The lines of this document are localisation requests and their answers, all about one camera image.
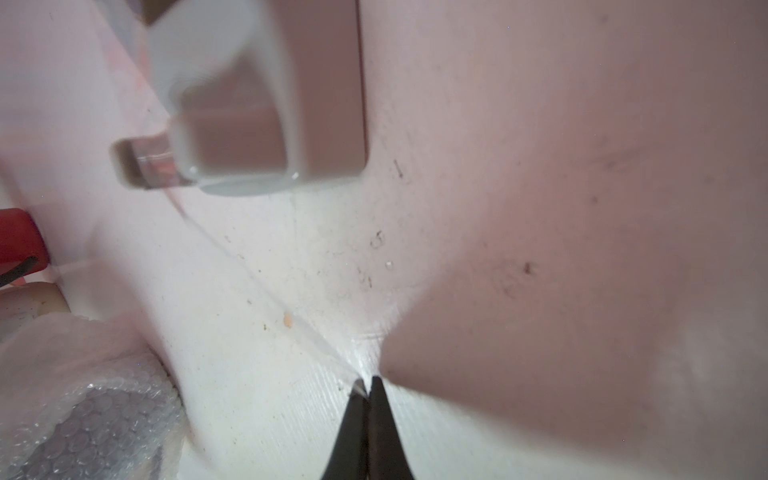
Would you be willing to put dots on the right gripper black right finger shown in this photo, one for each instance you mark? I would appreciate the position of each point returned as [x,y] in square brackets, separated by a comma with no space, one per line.
[386,456]

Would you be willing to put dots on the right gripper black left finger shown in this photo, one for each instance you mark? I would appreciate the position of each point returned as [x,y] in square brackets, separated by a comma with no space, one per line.
[349,456]

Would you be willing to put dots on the clear bubble wrap sheet top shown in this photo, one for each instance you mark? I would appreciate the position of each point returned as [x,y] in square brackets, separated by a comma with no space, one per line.
[86,399]

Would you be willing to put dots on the red ceramic mug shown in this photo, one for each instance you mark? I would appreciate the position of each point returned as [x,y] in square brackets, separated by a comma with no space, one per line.
[23,249]

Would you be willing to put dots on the white ceramic mug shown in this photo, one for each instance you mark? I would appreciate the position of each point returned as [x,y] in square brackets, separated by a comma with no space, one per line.
[20,304]

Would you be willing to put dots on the grey tape dispenser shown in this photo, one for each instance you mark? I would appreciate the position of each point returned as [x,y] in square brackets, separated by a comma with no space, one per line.
[261,96]

